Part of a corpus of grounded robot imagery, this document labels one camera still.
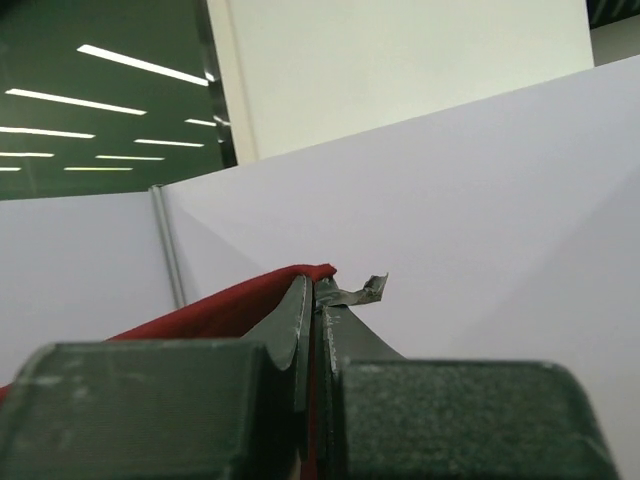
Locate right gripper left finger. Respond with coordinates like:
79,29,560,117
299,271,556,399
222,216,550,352
1,276,314,479

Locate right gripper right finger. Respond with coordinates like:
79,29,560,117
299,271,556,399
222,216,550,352
315,277,619,479

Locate dark red t shirt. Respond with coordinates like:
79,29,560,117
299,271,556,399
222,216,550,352
0,262,337,401

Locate left aluminium corner post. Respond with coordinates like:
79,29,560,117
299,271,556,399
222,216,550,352
149,185,186,309

